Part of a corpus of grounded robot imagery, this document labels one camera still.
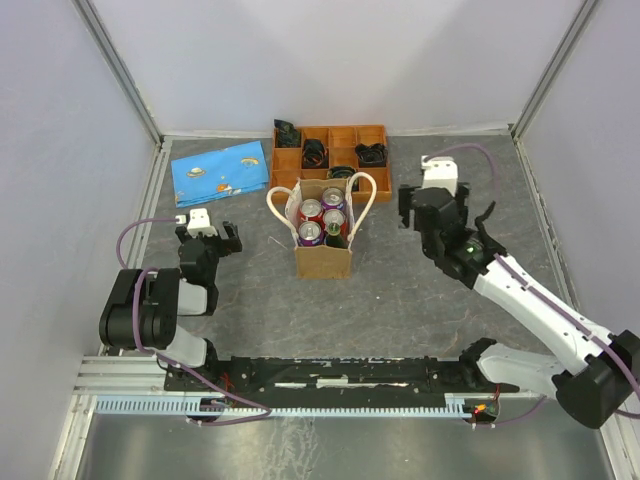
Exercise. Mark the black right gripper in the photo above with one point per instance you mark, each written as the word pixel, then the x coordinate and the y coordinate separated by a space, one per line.
pixel 404 204

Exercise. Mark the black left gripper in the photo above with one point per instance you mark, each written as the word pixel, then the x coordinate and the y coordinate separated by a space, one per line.
pixel 227 246

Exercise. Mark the green glass bottle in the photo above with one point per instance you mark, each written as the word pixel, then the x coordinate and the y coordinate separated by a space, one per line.
pixel 334 237

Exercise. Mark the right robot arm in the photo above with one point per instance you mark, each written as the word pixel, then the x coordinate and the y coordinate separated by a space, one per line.
pixel 590 371

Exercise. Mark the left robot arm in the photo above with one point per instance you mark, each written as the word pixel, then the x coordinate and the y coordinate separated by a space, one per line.
pixel 142 310

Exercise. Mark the black item behind bag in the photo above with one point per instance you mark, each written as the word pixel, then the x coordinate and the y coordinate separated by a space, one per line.
pixel 341 172

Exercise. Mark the blue space-print cloth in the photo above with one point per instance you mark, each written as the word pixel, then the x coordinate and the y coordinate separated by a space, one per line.
pixel 218 174

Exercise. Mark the wooden compartment tray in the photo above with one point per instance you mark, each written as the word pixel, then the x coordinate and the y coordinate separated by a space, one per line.
pixel 339 142

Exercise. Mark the dark packet in tray corner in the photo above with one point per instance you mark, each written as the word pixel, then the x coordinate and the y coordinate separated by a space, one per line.
pixel 287 135

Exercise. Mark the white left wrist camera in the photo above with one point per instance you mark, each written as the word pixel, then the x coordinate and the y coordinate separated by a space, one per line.
pixel 197 223

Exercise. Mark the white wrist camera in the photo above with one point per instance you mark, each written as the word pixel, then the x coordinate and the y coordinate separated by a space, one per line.
pixel 439 172
pixel 197 223

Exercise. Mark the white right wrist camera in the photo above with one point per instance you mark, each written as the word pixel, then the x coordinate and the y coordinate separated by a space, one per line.
pixel 439 172

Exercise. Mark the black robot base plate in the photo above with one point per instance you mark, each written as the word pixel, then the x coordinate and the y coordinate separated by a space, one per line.
pixel 350 383

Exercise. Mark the aluminium frame rail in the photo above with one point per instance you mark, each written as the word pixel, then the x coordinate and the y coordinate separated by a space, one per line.
pixel 119 375

